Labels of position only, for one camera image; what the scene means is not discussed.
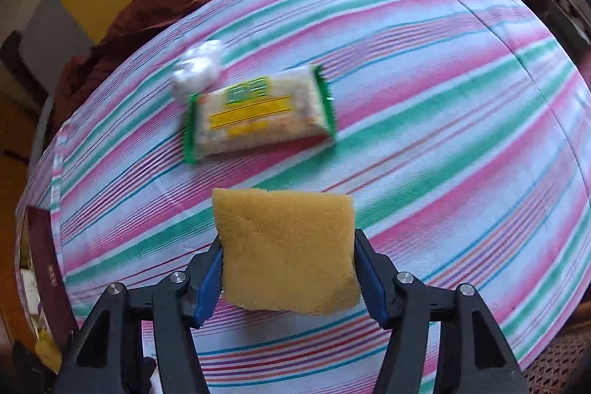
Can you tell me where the woven rattan seat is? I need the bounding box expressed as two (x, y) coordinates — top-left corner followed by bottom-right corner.
(522, 322), (591, 394)

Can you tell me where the striped bed sheet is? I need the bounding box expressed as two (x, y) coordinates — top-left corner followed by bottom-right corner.
(14, 0), (591, 394)

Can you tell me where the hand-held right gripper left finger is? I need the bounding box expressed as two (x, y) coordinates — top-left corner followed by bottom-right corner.
(53, 237), (225, 394)

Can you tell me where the maroon box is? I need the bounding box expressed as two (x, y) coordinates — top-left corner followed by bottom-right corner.
(25, 206), (79, 358)

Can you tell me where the yellow sponge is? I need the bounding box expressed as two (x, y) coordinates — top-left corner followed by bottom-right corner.
(211, 187), (362, 315)

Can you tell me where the dark red jacket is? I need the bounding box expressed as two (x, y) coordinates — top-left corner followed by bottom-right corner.
(48, 0), (296, 131)

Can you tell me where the green-edged snack packet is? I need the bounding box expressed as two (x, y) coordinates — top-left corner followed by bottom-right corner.
(181, 65), (338, 166)

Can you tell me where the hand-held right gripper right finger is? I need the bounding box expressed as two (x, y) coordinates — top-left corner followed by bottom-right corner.
(353, 228), (529, 394)

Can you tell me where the bag of white cotton balls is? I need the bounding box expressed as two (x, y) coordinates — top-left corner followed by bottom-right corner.
(172, 40), (223, 97)

